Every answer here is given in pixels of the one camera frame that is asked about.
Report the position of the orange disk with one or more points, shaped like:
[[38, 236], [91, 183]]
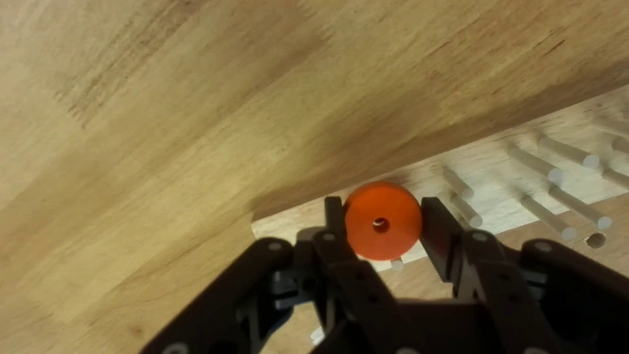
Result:
[[384, 220]]

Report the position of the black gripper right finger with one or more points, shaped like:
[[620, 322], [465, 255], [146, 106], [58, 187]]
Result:
[[541, 297]]

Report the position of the wooden peg base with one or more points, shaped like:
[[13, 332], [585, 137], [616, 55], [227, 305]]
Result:
[[518, 185]]

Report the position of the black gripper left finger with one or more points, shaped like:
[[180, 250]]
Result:
[[258, 291]]

